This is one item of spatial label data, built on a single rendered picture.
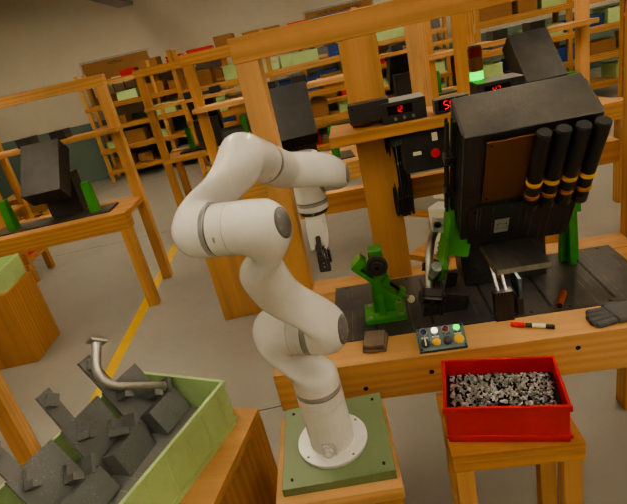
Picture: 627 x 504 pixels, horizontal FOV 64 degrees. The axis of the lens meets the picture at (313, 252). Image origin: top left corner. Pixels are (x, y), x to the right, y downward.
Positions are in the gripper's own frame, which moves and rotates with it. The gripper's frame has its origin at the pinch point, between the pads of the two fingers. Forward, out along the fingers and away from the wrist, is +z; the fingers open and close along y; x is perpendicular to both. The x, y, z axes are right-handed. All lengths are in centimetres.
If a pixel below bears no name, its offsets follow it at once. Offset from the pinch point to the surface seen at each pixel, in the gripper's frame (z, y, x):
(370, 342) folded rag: 37.0, -12.0, 7.3
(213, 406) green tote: 38, 9, -42
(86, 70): -99, -966, -530
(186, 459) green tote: 43, 25, -48
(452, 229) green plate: 8.7, -28.0, 40.0
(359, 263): 16.8, -31.3, 7.7
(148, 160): 102, -916, -443
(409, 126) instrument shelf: -23, -54, 33
